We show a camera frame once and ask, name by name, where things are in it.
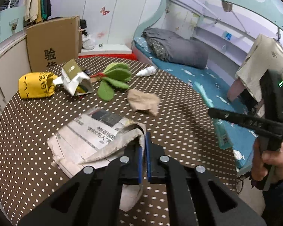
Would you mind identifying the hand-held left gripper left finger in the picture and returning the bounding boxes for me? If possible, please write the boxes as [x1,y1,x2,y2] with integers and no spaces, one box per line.
[18,143,145,226]

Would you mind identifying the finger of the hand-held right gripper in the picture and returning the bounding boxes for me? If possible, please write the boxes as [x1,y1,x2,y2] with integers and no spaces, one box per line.
[208,108,263,136]

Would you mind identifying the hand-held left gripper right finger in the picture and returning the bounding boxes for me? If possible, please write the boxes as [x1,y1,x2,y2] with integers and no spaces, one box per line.
[145,132,267,226]

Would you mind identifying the grey rag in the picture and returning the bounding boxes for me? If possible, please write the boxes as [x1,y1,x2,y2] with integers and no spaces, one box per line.
[78,122,147,212]

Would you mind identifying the person's right forearm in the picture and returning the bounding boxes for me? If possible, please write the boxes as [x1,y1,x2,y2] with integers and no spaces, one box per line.
[262,154,283,226]

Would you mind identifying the person's right hand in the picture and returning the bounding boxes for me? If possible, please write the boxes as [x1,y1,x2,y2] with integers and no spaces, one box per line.
[252,142,283,189]

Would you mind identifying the pink hanging pants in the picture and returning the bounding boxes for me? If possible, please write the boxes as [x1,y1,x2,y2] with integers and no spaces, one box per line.
[227,76,247,103]

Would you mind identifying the beige hanging sweater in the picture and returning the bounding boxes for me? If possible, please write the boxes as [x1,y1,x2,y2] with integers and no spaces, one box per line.
[235,34,283,102]

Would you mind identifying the brown polka dot table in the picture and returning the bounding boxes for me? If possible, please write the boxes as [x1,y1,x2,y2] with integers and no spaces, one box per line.
[0,56,237,226]

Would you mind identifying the tan crumpled cloth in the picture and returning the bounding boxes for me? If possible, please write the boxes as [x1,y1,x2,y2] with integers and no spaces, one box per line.
[127,89,161,117]

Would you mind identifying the crumpled newspaper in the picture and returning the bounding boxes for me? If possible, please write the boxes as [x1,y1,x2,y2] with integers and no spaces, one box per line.
[47,108,137,178]

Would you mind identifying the lilac bed shelf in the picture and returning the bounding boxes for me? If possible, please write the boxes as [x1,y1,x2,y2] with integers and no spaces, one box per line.
[191,14,260,69]

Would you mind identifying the blue fish-print bed sheet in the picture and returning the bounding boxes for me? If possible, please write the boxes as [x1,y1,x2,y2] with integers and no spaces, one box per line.
[133,37,257,170]

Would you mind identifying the small white bottle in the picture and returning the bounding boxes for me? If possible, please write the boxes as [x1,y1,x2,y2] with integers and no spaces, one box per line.
[135,66,158,77]

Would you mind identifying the grey duvet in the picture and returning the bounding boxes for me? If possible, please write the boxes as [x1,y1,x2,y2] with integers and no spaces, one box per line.
[141,27,209,69]

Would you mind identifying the green felt leaf toy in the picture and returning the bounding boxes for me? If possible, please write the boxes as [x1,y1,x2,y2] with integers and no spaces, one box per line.
[91,62,132,102]

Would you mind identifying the red bench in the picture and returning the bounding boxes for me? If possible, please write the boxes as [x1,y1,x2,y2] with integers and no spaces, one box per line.
[78,53,138,62]

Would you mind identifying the olive and white carton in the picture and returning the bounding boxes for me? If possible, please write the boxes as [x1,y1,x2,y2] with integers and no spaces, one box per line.
[53,59,93,97]

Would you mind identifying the light blue checked pillow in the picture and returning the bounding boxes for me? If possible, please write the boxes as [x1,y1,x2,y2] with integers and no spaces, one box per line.
[134,37,154,59]

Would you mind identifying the white board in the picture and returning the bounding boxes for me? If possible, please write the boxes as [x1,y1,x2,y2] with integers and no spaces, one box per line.
[79,44,132,56]

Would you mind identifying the white plastic bag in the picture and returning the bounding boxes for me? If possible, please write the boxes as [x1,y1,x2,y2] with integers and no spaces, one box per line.
[82,34,95,50]

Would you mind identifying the yellow printed bag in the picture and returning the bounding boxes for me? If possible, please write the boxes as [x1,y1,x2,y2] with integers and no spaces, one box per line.
[18,71,59,99]

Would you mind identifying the white wardrobe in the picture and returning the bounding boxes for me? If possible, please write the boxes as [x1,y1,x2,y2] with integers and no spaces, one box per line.
[49,0,170,52]

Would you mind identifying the black clothing pile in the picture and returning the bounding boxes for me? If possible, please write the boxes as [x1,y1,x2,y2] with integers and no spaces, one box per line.
[80,19,88,36]

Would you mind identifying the large cardboard box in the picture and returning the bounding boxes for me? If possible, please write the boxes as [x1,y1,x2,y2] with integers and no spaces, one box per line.
[26,16,81,73]

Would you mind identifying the white curved cabinet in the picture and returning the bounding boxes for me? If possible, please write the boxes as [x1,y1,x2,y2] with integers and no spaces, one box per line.
[0,32,33,132]

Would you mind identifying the black hanging coat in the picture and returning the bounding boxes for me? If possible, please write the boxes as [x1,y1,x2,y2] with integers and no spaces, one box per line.
[46,0,53,19]

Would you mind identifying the green hanging shirt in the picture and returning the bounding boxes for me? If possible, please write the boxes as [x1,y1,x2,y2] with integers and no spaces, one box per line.
[41,0,49,19]

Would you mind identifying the cream hanging jacket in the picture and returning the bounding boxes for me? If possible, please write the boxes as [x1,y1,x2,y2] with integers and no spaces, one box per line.
[24,0,42,23]

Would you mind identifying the folded jeans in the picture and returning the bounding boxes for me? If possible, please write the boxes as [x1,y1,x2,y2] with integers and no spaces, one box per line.
[1,0,20,10]

